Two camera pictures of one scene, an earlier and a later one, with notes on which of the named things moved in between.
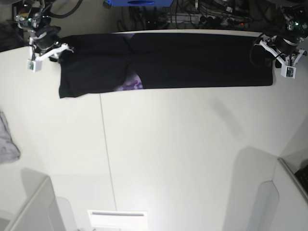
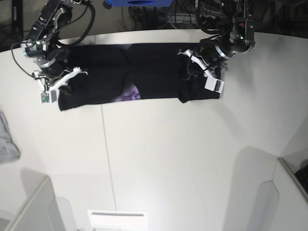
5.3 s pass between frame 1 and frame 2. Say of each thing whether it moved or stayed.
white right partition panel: stayed
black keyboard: stayed
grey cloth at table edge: stayed
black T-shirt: moved
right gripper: moved
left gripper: moved
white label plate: stayed
